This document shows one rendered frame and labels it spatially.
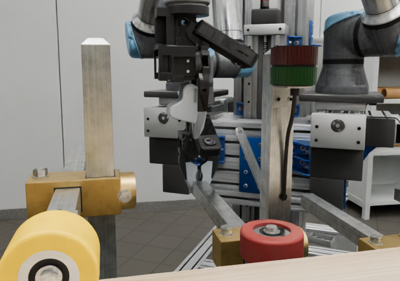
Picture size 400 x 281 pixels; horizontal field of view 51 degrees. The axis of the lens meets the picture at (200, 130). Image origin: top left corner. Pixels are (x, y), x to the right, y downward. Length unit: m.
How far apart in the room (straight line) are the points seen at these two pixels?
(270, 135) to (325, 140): 0.56
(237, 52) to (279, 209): 0.26
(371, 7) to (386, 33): 0.08
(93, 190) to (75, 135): 2.68
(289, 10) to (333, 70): 0.31
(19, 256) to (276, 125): 0.37
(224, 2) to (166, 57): 0.45
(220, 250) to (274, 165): 0.14
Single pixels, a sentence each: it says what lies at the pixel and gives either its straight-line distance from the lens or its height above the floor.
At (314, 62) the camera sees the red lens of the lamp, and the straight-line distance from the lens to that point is 0.54.
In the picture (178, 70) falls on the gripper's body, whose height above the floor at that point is 1.11.
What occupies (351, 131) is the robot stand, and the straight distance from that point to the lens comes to 1.13.
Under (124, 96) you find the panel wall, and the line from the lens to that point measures 3.17.
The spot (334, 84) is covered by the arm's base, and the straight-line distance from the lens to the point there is 1.25.
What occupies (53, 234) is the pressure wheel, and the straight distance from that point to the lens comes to 0.36.
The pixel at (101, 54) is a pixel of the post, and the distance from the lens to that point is 0.54.
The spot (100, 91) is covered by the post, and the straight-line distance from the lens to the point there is 0.54.
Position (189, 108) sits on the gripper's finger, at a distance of 0.67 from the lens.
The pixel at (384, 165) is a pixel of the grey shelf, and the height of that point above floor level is 0.30.
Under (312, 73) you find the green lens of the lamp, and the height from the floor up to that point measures 1.10.
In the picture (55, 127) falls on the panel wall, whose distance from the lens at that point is 3.24.
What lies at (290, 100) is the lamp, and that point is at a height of 1.07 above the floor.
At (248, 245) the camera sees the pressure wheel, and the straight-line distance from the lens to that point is 0.53.
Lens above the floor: 1.11
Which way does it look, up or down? 8 degrees down
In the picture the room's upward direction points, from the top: straight up
